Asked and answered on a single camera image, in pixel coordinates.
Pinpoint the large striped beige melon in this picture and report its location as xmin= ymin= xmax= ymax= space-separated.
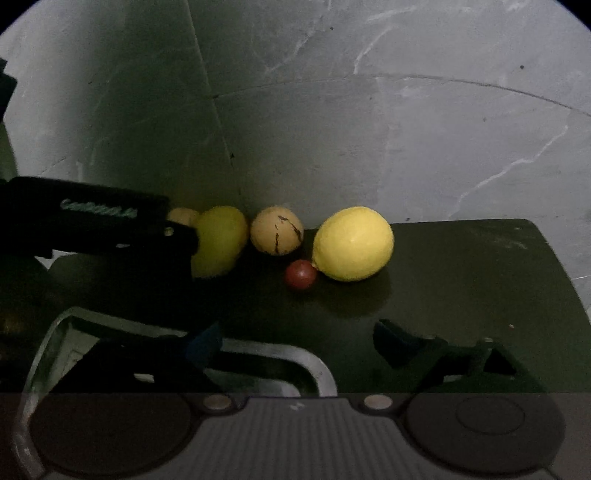
xmin=167 ymin=207 xmax=200 ymax=228

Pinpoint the green pear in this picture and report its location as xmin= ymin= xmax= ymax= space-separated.
xmin=191 ymin=206 xmax=249 ymax=278

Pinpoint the yellow lemon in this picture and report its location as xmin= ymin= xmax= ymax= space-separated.
xmin=311 ymin=206 xmax=394 ymax=282

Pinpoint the small striped beige melon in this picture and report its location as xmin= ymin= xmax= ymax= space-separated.
xmin=250 ymin=206 xmax=304 ymax=256

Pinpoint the red cherry tomato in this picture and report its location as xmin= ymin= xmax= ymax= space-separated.
xmin=284 ymin=260 xmax=318 ymax=290

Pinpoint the silver metal tray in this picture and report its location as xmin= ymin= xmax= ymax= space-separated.
xmin=11 ymin=307 xmax=338 ymax=479

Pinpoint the black table mat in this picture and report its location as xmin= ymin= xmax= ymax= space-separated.
xmin=1 ymin=220 xmax=590 ymax=392

